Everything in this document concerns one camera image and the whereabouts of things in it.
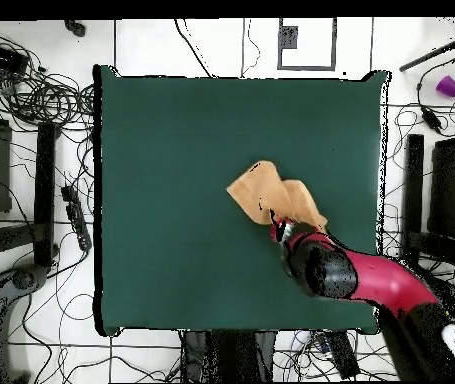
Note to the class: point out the black upright bar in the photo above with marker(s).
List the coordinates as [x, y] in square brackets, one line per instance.
[414, 192]
[45, 192]

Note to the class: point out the black rectangular block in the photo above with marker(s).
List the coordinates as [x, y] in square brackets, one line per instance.
[343, 354]

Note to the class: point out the orange terry towel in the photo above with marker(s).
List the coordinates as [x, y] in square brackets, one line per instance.
[267, 192]

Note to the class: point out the purple cup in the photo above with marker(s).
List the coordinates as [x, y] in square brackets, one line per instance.
[448, 86]

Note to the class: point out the dark rounded object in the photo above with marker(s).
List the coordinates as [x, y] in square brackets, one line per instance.
[76, 28]

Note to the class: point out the black power adapter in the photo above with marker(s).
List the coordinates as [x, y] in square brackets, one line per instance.
[431, 119]

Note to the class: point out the dark grey stand foot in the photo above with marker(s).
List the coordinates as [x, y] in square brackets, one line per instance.
[23, 278]

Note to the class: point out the dark grey square patch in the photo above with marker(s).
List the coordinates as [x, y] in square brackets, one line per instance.
[289, 36]

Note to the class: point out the dark green table cloth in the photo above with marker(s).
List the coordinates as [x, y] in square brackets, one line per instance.
[163, 220]

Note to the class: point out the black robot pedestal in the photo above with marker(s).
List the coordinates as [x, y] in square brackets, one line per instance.
[231, 356]

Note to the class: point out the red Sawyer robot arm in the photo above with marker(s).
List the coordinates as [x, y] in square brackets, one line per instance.
[391, 284]

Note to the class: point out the black power strip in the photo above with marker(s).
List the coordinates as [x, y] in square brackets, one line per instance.
[76, 218]

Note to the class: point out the black tripod pole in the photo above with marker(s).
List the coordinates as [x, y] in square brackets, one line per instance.
[431, 54]

